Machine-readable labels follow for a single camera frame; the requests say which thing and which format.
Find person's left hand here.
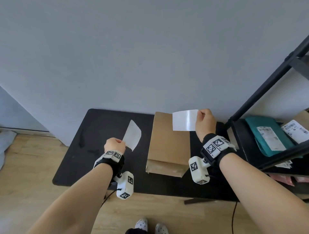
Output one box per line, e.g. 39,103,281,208
104,138,126,155

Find person's right hand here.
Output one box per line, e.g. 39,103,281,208
195,108,217,143

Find white label backing paper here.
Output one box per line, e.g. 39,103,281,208
122,120,142,152

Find brown paper parcel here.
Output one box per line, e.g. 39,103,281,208
145,112,192,178

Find person's left forearm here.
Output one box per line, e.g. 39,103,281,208
26,164,114,234

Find person's right forearm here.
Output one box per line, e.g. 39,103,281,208
218,152,309,234

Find person's left spotted shoe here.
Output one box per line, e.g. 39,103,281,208
134,218,148,230

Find person's spotted shoe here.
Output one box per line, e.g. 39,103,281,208
155,222,169,234
134,218,148,230

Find person's right spotted shoe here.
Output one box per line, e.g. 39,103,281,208
155,222,169,234

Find left wristband with markers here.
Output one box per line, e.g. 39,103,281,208
93,149,126,181

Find wristband with markers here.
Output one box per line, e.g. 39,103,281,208
93,149,126,181
200,133,237,167

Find right wristband with markers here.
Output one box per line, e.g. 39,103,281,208
200,133,237,167

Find teal mailer bag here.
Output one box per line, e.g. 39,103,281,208
245,116,303,158

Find black metal shelf rack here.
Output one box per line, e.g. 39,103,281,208
225,34,309,201

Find white printed paper slips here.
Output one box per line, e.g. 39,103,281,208
275,160,293,169

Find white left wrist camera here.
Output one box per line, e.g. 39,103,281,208
113,171,134,200

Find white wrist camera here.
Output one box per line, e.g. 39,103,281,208
113,171,134,200
188,156,210,185

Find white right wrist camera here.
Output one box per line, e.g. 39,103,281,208
188,156,210,185

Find black left camera cable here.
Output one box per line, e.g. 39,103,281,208
99,189,119,211

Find black floor cable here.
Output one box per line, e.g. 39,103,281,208
231,201,239,234

